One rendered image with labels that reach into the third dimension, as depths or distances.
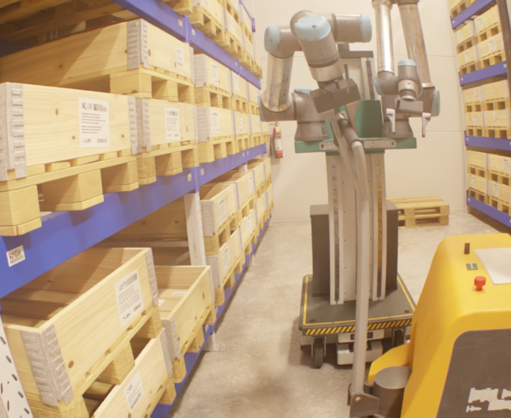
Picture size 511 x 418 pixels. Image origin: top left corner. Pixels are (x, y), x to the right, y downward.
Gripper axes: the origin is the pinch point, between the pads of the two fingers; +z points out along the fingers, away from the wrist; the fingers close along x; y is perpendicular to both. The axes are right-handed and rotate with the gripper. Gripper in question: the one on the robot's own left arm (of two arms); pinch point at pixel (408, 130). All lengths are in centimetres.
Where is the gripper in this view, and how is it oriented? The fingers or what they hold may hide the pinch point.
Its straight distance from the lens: 185.4
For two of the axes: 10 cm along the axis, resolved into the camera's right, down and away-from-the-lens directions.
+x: 9.5, 0.8, -2.9
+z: -1.5, 9.6, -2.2
